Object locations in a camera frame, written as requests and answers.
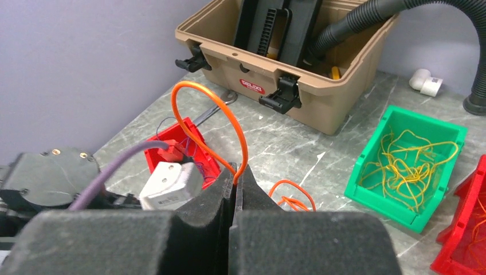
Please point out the green plastic bin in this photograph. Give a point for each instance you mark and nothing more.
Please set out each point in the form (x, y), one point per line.
(404, 170)

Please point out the tan plastic toolbox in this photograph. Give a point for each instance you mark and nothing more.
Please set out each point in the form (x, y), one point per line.
(307, 93)

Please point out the black toolbox tray insert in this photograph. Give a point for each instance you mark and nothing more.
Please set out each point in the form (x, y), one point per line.
(286, 24)

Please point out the red plastic bin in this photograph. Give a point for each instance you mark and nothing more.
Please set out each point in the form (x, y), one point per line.
(463, 241)

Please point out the yellow tool in toolbox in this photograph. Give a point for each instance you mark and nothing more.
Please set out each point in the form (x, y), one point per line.
(335, 73)

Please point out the white pipe elbow fitting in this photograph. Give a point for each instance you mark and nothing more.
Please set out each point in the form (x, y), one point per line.
(423, 81)

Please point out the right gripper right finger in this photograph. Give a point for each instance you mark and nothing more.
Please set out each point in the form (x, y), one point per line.
(254, 218)

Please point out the metal wrench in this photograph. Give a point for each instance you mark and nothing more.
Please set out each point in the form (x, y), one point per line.
(227, 97)

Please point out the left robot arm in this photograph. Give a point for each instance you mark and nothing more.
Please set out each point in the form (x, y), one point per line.
(41, 181)

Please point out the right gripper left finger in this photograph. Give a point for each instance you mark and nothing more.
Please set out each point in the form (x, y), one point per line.
(201, 229)

